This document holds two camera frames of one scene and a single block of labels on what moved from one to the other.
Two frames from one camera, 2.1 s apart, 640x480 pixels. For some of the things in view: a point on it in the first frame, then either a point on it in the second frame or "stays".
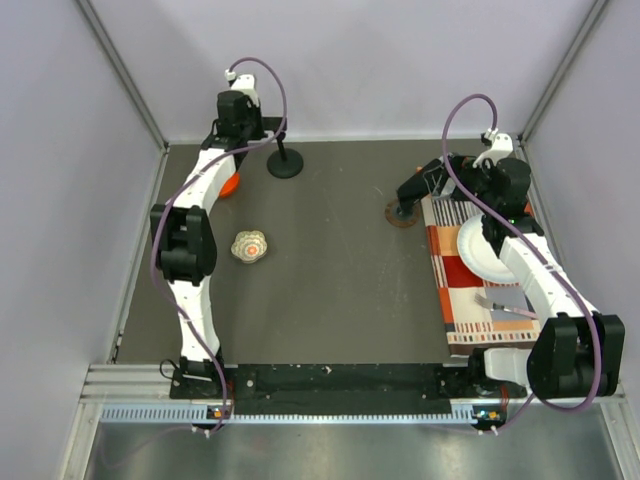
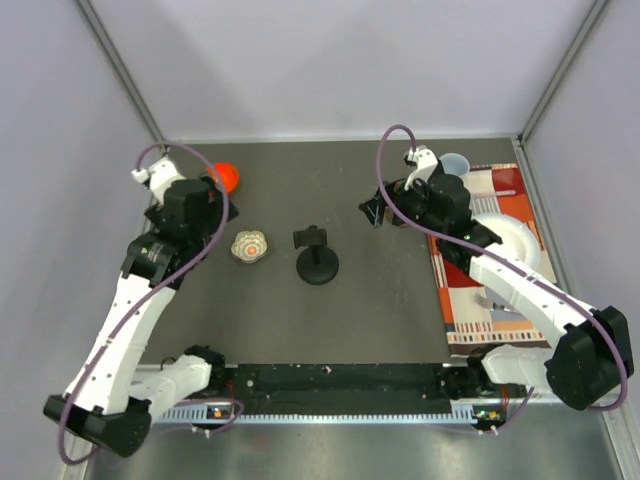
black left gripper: [250, 107] to [216, 207]
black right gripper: [461, 167] to [374, 208]
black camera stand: [281, 163] to [316, 263]
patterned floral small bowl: [249, 246] stays
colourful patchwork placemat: [477, 312] stays
